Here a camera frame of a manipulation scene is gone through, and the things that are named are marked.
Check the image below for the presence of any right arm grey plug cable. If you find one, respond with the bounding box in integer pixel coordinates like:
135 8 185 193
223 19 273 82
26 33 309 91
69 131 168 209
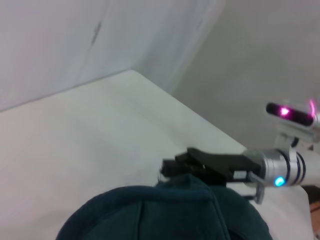
243 172 266 205

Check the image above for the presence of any dark teal fabric bag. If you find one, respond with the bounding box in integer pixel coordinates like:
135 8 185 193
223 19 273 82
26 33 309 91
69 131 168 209
55 173 276 240

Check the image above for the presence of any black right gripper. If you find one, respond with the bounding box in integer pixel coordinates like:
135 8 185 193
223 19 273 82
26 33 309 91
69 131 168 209
159 146 265 188

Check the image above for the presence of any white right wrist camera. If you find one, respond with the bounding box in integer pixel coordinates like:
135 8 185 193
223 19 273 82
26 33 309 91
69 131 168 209
265 98 320 150

